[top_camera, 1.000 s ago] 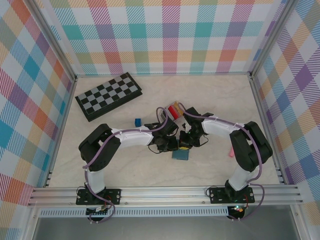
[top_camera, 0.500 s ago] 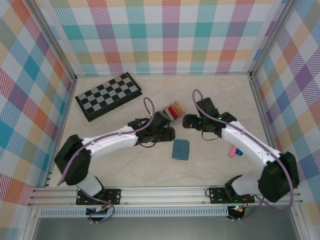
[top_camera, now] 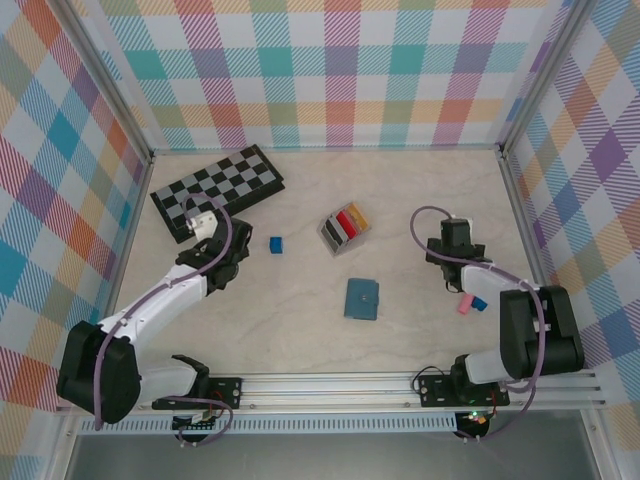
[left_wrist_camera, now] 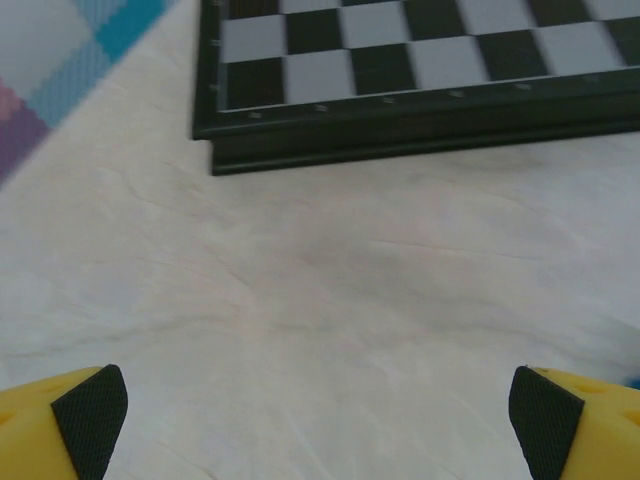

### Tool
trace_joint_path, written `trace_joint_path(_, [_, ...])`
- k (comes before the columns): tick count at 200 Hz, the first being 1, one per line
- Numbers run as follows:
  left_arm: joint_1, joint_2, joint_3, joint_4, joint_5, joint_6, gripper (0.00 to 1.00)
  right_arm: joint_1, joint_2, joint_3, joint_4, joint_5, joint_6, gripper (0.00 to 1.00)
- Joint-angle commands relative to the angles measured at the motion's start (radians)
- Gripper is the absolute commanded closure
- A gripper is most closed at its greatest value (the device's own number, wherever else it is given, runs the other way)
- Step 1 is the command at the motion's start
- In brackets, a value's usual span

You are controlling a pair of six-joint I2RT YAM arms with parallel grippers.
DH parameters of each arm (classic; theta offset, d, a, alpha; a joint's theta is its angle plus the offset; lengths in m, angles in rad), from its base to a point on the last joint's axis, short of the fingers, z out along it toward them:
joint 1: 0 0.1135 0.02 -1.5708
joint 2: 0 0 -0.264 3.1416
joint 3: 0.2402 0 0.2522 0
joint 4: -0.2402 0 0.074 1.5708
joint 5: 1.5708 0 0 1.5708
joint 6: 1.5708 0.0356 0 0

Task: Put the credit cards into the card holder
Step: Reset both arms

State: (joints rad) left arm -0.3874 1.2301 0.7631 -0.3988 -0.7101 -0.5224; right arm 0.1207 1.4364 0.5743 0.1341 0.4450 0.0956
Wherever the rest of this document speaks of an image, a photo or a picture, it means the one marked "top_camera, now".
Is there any blue leather card holder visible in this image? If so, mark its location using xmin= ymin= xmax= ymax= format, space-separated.
xmin=343 ymin=277 xmax=381 ymax=321

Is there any clear acrylic card organizer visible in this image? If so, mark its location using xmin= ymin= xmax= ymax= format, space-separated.
xmin=317 ymin=199 xmax=375 ymax=259

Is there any gold credit card stack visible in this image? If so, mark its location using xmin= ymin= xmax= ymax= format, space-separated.
xmin=346 ymin=202 xmax=372 ymax=231

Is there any grey credit card stack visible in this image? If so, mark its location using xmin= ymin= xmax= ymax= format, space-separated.
xmin=323 ymin=217 xmax=349 ymax=249

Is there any red credit card stack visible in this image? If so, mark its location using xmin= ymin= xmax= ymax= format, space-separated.
xmin=334 ymin=209 xmax=360 ymax=239

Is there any black grey chessboard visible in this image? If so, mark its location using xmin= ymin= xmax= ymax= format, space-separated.
xmin=149 ymin=143 xmax=287 ymax=245

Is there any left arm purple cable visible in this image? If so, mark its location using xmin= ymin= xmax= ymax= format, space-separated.
xmin=92 ymin=193 xmax=235 ymax=449

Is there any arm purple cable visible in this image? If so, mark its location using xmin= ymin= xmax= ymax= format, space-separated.
xmin=409 ymin=205 xmax=547 ymax=442
xmin=92 ymin=193 xmax=235 ymax=449

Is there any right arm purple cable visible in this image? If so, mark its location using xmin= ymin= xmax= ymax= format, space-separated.
xmin=409 ymin=205 xmax=547 ymax=442

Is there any aluminium frame rail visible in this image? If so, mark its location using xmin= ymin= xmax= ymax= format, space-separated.
xmin=499 ymin=149 xmax=571 ymax=371
xmin=87 ymin=154 xmax=154 ymax=376
xmin=149 ymin=143 xmax=504 ymax=152
xmin=55 ymin=370 xmax=607 ymax=415

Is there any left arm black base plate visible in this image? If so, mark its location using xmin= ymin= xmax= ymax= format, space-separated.
xmin=151 ymin=377 xmax=245 ymax=412

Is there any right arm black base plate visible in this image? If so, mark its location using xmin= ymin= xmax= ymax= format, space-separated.
xmin=414 ymin=373 xmax=511 ymax=409

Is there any slotted grey cable duct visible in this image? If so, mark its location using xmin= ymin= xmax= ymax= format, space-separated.
xmin=78 ymin=417 xmax=460 ymax=436

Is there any aluminium frame post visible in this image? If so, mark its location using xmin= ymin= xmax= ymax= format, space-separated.
xmin=58 ymin=0 xmax=154 ymax=164
xmin=499 ymin=0 xmax=594 ymax=156

